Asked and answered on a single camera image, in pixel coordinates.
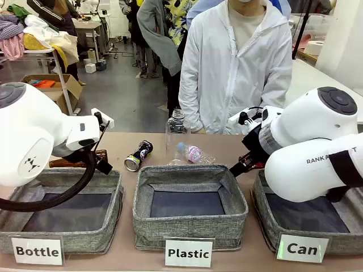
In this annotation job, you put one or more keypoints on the white cloth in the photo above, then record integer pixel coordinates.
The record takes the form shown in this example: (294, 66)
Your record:
(61, 42)

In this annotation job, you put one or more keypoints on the white Plastic label sign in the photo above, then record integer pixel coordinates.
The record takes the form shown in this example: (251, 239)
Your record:
(188, 252)

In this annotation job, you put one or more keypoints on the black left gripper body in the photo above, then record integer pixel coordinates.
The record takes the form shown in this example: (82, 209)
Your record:
(74, 155)

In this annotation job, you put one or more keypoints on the open cardboard box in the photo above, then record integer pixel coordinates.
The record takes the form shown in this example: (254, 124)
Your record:
(66, 88)

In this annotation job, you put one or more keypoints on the white metal frame table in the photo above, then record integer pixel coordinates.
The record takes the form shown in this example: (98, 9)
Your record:
(61, 76)

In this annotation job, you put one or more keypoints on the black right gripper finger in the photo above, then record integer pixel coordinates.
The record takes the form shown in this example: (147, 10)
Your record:
(237, 169)
(245, 157)

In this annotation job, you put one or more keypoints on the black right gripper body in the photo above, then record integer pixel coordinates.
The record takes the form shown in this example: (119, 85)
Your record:
(253, 141)

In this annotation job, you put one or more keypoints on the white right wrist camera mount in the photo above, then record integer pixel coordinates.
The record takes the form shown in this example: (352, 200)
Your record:
(246, 117)

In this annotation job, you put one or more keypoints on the white paper roll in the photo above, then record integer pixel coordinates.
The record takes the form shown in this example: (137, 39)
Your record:
(315, 48)

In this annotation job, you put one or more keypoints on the upright clear plastic bottle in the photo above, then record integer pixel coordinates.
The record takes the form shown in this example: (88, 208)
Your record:
(177, 130)

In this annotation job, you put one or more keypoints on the grey fabric basket for bottles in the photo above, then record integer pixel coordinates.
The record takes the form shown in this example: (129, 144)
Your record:
(71, 241)

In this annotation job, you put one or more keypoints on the person in black striped jacket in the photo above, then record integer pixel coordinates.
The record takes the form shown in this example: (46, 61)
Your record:
(61, 17)

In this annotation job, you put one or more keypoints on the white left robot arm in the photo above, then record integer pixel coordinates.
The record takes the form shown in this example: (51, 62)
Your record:
(34, 136)

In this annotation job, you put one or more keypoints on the person in grey hoodie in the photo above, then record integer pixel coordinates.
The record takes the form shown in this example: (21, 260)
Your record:
(158, 37)

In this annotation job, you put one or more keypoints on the white Bottle label sign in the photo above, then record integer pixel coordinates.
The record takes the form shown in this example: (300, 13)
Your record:
(37, 251)

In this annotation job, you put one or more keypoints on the brown glass bottle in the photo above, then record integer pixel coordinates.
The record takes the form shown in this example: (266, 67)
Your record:
(101, 154)

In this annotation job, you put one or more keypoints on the crushed dark blue soda can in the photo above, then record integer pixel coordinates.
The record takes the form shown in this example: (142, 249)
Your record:
(138, 156)

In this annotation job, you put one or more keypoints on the small white box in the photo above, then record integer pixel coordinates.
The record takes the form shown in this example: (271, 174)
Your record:
(90, 68)

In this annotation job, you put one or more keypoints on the green cloth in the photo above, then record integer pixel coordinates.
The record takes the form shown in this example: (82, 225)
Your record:
(17, 10)

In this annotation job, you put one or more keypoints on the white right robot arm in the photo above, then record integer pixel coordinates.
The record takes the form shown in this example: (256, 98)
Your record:
(297, 175)

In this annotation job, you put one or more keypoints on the person in yellow floral shirt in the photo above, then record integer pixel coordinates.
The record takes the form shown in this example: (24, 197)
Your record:
(177, 20)

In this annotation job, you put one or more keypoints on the grey fabric basket for plastic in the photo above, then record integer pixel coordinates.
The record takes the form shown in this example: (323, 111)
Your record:
(187, 226)

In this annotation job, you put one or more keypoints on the person in white jacket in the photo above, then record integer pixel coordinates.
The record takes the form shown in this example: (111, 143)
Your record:
(221, 79)

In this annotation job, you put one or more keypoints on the crushed bottle with pink label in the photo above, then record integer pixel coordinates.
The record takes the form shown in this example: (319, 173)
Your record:
(194, 154)

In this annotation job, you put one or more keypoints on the pink cloth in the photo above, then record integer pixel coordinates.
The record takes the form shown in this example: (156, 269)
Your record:
(12, 46)

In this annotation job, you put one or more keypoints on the purple plaid cloth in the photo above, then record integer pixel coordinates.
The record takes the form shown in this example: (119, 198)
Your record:
(11, 27)

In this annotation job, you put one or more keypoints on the black stand pole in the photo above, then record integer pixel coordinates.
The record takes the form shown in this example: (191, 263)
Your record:
(302, 28)

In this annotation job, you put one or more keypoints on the crushed red soda can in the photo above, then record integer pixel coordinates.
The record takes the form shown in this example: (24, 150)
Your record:
(256, 165)

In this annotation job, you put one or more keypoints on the white Can label sign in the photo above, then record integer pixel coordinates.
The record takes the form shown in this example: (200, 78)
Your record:
(302, 249)

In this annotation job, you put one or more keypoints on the grey fabric basket for cans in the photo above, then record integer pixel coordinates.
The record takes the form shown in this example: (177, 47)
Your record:
(306, 218)

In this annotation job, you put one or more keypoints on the yellow cloth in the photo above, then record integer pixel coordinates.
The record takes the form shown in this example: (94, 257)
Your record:
(32, 42)

